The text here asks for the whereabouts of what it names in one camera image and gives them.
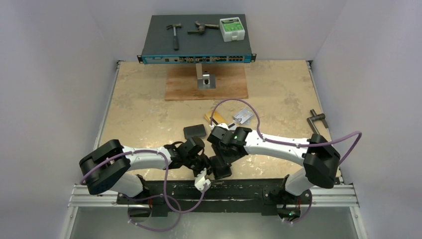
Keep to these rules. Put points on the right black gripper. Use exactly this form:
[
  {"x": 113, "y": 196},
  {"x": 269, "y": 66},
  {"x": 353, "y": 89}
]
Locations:
[{"x": 221, "y": 165}]

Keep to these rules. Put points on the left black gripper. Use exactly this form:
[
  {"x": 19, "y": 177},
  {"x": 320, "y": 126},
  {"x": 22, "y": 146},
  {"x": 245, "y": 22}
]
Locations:
[{"x": 206, "y": 163}]

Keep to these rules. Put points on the black card holder wallet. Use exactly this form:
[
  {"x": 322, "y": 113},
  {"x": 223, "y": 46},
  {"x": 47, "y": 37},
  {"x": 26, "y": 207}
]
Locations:
[{"x": 221, "y": 167}]

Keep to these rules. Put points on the black VIP card stack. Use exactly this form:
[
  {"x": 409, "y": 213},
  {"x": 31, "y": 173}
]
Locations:
[{"x": 194, "y": 130}]

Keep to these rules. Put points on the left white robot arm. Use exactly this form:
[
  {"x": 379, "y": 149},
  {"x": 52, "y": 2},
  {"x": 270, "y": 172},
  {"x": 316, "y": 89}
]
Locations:
[{"x": 108, "y": 167}]

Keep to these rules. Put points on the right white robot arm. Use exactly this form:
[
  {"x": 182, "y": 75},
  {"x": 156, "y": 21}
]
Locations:
[{"x": 318, "y": 159}]

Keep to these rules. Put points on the gold VIP card stack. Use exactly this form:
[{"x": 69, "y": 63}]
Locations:
[{"x": 214, "y": 119}]

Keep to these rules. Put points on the silver card stack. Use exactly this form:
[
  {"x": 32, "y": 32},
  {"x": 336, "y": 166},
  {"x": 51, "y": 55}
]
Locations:
[{"x": 243, "y": 117}]

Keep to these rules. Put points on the wooden board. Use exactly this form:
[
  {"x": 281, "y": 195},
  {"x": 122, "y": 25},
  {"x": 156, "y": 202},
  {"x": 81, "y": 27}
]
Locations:
[{"x": 183, "y": 85}]

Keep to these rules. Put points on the small hammer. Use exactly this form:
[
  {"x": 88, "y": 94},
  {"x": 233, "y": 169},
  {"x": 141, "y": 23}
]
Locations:
[{"x": 174, "y": 27}]

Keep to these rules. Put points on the white green plastic box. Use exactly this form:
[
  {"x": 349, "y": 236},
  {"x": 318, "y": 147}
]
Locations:
[{"x": 231, "y": 29}]

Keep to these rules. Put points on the rusty pliers tool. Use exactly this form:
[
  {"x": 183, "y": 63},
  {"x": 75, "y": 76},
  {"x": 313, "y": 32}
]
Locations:
[{"x": 202, "y": 27}]

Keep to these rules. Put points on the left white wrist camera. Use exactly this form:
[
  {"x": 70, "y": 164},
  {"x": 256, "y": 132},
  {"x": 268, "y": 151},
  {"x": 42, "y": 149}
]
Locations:
[{"x": 202, "y": 183}]

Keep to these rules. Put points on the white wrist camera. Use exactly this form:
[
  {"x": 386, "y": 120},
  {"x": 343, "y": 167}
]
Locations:
[
  {"x": 222, "y": 125},
  {"x": 202, "y": 183}
]

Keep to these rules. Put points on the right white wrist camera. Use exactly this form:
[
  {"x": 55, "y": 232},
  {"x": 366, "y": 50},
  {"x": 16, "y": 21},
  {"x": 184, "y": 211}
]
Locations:
[{"x": 222, "y": 125}]

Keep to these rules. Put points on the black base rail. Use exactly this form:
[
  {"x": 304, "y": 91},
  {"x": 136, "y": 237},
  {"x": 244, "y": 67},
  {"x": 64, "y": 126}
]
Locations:
[{"x": 264, "y": 196}]

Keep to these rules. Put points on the metal stand bracket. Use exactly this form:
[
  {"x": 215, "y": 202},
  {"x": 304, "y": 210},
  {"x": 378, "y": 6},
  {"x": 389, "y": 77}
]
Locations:
[{"x": 205, "y": 80}]

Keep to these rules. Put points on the blue network switch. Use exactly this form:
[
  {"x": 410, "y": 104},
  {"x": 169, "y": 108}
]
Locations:
[{"x": 193, "y": 48}]

